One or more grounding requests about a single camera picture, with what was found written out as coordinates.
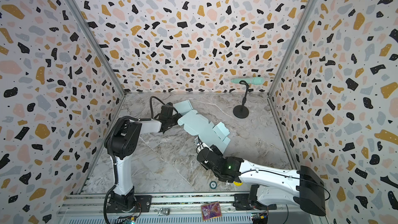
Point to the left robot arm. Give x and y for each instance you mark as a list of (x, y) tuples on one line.
[(122, 142)]

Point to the purple snack packet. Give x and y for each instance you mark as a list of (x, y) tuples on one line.
[(210, 211)]

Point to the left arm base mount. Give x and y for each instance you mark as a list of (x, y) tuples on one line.
[(129, 204)]

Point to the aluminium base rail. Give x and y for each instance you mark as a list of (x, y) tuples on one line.
[(177, 208)]

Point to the dark round tape roll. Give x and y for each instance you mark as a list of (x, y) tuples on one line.
[(213, 185)]

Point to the mint paper box sheet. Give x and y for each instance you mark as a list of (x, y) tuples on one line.
[(183, 107)]

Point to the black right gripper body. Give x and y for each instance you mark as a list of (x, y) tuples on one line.
[(205, 156)]

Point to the black round-base stand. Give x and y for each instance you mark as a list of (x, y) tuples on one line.
[(241, 111)]

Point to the aluminium corner post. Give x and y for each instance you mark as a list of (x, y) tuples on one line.
[(294, 40), (74, 9)]

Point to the aluminium corner post left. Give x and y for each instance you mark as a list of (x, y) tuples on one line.
[(74, 9)]

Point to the mint box sheets stack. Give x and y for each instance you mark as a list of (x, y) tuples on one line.
[(210, 134)]

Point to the yellow round sticker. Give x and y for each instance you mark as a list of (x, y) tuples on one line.
[(237, 183)]

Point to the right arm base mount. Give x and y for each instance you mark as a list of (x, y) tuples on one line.
[(246, 202)]

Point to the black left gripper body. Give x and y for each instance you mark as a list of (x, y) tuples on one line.
[(173, 122)]

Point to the aluminium corner post right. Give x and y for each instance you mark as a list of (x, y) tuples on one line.
[(294, 40)]

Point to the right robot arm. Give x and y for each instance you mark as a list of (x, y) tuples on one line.
[(302, 187)]

